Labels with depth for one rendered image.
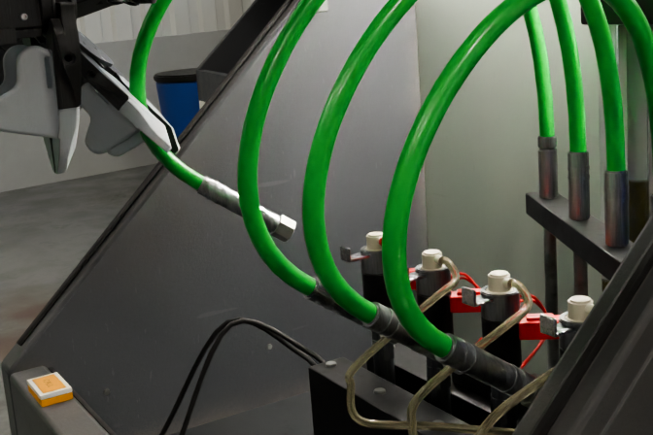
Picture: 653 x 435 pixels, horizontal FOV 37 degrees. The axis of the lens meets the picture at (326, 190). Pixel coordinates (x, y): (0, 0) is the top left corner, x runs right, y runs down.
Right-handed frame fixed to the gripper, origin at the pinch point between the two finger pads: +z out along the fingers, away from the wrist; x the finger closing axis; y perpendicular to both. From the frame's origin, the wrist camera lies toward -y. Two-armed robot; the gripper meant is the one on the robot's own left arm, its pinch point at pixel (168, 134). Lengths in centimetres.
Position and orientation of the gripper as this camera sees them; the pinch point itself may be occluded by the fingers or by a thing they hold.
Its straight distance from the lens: 88.5
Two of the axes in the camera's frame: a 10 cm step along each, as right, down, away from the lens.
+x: -1.0, -0.1, -9.9
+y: -6.8, 7.3, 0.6
